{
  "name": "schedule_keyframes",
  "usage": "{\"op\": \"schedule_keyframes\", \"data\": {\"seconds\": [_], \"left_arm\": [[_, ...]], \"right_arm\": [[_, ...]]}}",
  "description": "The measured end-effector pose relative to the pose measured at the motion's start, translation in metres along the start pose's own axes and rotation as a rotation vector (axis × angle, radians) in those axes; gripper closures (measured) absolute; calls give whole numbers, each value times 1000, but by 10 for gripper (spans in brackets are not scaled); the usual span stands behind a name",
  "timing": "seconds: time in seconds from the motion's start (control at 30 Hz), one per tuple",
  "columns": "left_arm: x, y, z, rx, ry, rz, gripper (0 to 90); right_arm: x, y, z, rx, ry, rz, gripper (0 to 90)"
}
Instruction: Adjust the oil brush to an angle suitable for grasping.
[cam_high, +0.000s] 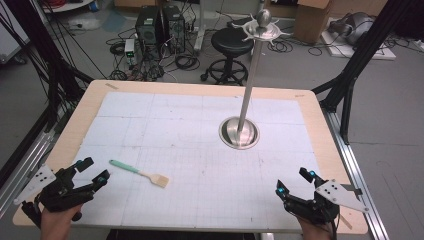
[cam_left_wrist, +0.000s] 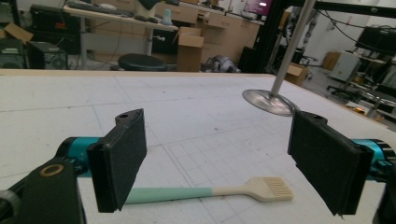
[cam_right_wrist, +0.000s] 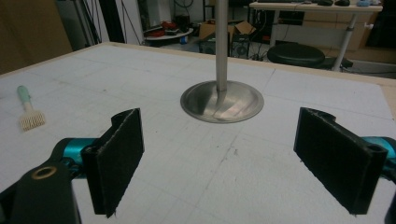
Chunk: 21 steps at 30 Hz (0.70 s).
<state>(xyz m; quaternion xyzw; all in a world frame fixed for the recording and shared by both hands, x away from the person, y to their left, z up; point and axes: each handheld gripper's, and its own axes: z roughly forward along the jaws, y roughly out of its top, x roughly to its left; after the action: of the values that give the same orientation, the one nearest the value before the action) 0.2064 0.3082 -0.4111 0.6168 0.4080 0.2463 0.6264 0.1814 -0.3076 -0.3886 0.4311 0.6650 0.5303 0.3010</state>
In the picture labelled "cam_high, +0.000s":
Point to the grey bag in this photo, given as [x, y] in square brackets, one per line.
[353, 26]

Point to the grey metal stand post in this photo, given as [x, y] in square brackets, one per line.
[200, 30]

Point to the metal utensil rack stand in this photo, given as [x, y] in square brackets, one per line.
[248, 90]

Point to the small grey power supply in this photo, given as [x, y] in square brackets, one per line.
[130, 50]

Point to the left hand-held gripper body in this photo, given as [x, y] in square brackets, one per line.
[61, 195]

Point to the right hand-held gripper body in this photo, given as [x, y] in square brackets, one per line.
[325, 203]

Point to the black round stool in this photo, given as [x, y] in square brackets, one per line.
[231, 41]

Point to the black computer tower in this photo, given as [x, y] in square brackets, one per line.
[147, 30]
[174, 28]

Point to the white flat board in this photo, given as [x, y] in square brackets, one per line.
[376, 53]

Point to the black metal frame strut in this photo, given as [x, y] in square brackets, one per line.
[50, 66]
[360, 60]

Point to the white grid mat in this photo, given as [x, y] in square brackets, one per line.
[186, 186]

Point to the brown cardboard box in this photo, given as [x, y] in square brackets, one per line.
[311, 21]

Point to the person's left hand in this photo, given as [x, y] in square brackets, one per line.
[55, 225]

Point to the aluminium rail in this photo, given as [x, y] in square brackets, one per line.
[358, 166]
[23, 166]

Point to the person's right hand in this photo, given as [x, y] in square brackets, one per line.
[316, 231]

